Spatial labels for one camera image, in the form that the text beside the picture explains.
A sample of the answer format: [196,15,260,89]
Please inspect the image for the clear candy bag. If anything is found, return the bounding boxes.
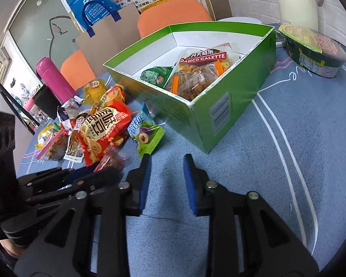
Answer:
[94,144,127,174]

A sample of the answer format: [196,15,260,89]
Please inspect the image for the large orange chair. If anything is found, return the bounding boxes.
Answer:
[137,0,213,39]

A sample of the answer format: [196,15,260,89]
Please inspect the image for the yellow jelly packet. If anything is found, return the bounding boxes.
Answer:
[83,78,107,104]

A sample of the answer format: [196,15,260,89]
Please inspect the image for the green cardboard box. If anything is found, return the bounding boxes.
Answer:
[103,21,276,154]

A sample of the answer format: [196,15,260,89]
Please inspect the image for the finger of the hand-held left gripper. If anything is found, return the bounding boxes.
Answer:
[17,166,84,192]
[24,166,120,208]

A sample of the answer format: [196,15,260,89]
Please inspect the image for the green snack packet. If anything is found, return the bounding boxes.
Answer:
[140,66,175,88]

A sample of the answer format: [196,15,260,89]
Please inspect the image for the clear bottle with pink lid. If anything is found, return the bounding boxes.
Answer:
[24,98,49,127]

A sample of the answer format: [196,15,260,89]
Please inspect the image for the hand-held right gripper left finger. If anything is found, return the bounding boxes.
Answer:
[14,154,153,277]

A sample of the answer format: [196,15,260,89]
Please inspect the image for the clear orange-striped biscuit packet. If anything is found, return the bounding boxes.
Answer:
[171,44,243,102]

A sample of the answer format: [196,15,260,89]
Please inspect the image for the brown paper bag blue handles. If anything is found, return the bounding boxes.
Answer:
[75,6,142,77]

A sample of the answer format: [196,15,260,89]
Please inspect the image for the cream thermal jug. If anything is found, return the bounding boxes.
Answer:
[275,0,323,32]

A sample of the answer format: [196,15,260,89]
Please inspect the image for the blue tote bag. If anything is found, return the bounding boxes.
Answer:
[67,0,122,37]

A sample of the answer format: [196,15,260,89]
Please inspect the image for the large red snack packet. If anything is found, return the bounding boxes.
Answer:
[76,101,132,166]

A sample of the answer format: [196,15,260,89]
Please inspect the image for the green instant noodle bowl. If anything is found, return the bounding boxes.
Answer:
[277,24,346,78]

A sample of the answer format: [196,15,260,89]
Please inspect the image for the clear pink-edged pastry packet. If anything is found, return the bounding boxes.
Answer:
[37,130,71,161]

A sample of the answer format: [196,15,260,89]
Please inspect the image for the small white brown snack packet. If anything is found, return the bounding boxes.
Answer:
[64,130,85,163]

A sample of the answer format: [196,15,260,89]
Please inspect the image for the black cup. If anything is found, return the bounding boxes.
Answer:
[32,85,62,120]

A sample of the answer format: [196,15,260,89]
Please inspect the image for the white vented unit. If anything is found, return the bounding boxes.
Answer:
[0,49,12,81]

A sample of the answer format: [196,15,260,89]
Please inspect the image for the orange chips packet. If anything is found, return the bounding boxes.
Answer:
[99,84,126,107]

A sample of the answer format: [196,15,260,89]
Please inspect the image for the green and blue plum packet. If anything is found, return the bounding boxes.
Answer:
[128,102,166,159]

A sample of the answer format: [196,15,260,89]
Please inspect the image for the small orange chair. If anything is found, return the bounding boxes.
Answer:
[60,50,97,90]

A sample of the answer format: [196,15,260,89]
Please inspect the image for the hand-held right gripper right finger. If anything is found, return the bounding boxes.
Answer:
[183,154,320,277]

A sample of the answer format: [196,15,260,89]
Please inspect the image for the yellow snack packet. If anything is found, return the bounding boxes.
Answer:
[36,123,61,151]

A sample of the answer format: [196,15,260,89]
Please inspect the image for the pink thermos bottle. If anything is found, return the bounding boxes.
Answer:
[36,57,78,103]

